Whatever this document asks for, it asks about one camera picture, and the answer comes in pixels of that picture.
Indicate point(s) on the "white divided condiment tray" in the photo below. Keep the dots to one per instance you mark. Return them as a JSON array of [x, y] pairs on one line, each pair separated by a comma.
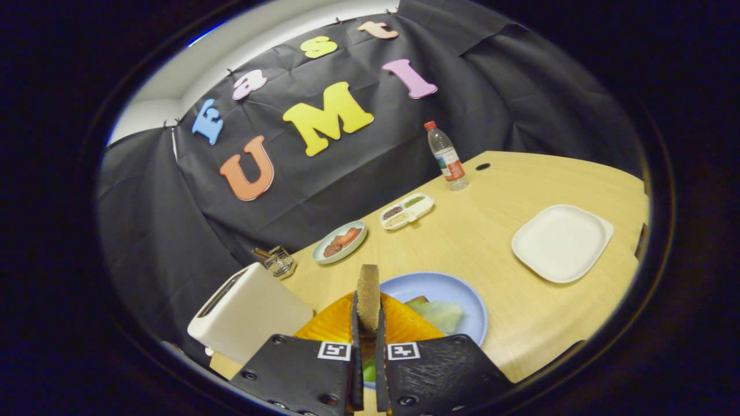
[[407, 215]]

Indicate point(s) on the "brown meat pieces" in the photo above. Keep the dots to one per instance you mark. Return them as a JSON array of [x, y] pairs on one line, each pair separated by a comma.
[[332, 249]]

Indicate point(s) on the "blue round plate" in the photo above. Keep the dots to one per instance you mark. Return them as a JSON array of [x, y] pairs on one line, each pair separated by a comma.
[[445, 289]]

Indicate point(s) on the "green lettuce leaf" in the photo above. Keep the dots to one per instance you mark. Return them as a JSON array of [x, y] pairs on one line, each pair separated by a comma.
[[442, 315]]

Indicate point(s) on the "red tomato slices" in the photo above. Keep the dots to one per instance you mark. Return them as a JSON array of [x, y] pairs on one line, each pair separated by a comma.
[[348, 236]]

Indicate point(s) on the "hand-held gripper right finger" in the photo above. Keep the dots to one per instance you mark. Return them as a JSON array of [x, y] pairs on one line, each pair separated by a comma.
[[439, 375]]

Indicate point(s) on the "white toaster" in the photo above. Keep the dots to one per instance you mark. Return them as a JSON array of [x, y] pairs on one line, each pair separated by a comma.
[[254, 318]]

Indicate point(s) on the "pale green round plate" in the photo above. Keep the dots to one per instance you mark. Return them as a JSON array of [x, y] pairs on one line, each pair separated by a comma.
[[321, 257]]

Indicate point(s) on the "clear plastic water bottle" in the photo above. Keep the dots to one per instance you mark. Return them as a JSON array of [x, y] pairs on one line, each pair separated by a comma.
[[448, 159]]

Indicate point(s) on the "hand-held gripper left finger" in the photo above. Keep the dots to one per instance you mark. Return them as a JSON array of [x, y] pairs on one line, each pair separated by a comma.
[[300, 375]]

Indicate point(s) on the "black backdrop cloth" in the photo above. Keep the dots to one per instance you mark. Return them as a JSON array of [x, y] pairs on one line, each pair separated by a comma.
[[358, 162]]

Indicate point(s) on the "small glass holder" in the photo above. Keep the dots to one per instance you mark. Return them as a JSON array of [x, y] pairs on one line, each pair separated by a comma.
[[278, 263]]

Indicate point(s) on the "white square plate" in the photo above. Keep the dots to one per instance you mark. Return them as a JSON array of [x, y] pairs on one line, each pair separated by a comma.
[[561, 242]]

